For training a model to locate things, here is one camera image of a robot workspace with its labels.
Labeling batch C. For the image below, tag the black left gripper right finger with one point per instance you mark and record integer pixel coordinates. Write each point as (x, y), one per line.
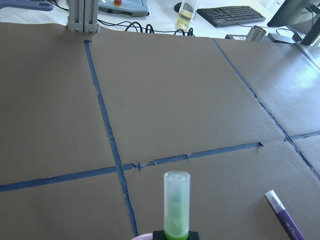
(193, 235)

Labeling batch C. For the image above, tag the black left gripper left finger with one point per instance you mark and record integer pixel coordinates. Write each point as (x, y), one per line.
(158, 235)

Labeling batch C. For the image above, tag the green highlighter pen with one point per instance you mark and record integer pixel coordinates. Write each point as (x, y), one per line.
(176, 220)

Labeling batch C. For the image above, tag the pink mesh pen holder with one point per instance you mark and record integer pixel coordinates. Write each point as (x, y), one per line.
(145, 236)

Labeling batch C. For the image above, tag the purple highlighter pen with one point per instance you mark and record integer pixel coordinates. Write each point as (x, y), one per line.
(283, 216)

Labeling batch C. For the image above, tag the steel cup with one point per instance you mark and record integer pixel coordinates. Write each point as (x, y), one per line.
(256, 34)

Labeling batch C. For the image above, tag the black keyboard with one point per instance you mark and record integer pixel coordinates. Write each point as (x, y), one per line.
(230, 15)

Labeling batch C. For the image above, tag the clear bottle yellow liquid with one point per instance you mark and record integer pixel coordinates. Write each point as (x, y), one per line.
(186, 10)

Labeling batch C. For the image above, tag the grey teach pendant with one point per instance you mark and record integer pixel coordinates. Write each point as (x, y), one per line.
(134, 8)

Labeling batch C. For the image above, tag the black monitor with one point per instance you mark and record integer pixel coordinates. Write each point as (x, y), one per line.
(301, 16)

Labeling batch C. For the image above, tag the grey aluminium frame post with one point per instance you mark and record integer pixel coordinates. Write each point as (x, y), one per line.
(83, 16)

